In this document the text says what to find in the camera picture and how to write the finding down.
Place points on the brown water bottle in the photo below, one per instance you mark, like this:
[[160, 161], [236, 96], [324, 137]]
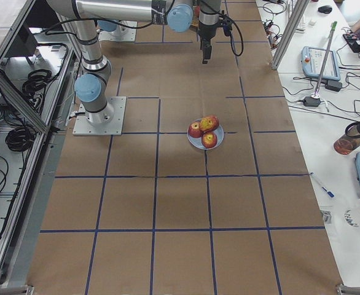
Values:
[[350, 140]]

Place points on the aluminium frame post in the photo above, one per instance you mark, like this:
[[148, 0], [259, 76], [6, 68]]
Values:
[[297, 13]]

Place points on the black computer mouse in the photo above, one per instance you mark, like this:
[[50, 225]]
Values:
[[325, 9]]

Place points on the yellow red apple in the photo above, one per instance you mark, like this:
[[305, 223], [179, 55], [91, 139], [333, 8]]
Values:
[[209, 123]]

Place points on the red apple plate front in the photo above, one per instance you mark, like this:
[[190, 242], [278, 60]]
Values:
[[209, 140]]

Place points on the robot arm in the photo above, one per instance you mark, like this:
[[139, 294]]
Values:
[[86, 15], [211, 17]]

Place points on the blue white pen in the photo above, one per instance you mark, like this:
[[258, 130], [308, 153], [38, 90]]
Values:
[[322, 186]]

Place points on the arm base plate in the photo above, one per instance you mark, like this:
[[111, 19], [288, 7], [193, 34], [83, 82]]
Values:
[[107, 122]]

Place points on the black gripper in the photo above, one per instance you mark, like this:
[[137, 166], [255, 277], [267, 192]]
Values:
[[206, 34]]

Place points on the red apple plate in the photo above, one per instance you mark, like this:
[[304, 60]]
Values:
[[194, 130], [209, 140]]

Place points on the red apple plate left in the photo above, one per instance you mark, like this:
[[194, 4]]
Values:
[[194, 130]]

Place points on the light blue plate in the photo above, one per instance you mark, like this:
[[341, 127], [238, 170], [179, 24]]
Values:
[[197, 142]]

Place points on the teach pendant tablet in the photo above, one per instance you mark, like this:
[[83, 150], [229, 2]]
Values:
[[312, 61]]

